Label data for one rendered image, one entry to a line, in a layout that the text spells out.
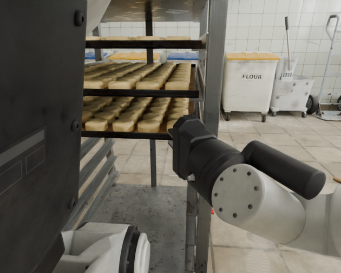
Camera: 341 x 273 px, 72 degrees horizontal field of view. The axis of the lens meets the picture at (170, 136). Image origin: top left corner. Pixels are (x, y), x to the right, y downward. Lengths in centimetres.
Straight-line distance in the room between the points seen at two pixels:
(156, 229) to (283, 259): 57
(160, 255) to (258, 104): 224
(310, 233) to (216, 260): 86
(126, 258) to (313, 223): 37
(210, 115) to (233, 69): 229
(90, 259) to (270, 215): 24
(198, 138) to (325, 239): 20
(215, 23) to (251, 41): 298
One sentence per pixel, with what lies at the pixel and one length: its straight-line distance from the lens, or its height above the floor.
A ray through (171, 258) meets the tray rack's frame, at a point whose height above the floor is 15.
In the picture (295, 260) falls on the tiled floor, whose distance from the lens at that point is 126.
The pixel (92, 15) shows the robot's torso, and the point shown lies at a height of 89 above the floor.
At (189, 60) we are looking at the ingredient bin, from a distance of 267.
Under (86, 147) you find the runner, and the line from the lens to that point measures 95.
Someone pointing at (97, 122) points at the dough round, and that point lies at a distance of 56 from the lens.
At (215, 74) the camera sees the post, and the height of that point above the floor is 82.
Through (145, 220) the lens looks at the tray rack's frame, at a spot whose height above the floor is 15.
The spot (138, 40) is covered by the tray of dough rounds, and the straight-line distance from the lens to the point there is 48.
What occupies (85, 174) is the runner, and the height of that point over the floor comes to 41.
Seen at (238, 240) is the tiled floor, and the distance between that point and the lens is 126.
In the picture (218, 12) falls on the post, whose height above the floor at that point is 92.
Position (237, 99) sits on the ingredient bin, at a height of 26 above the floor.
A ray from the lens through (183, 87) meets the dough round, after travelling 49.
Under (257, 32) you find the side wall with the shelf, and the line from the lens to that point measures 344.
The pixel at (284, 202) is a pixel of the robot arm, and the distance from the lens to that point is 28.
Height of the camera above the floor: 87
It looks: 22 degrees down
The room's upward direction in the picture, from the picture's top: straight up
